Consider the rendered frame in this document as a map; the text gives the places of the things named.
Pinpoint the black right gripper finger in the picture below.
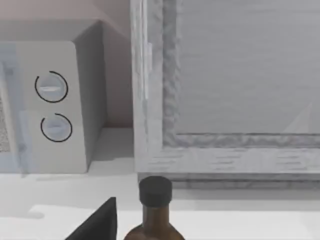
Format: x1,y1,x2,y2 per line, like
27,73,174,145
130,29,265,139
65,196,118,240

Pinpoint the brown bottle with black cap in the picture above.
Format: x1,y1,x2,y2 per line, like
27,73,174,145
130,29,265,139
123,175,186,240

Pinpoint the pale round microwave knob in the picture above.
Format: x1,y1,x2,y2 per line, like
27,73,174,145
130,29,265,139
40,113,73,143
34,70,69,103

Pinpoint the pale microwave oven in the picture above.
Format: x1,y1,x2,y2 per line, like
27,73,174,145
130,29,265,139
0,19,105,176

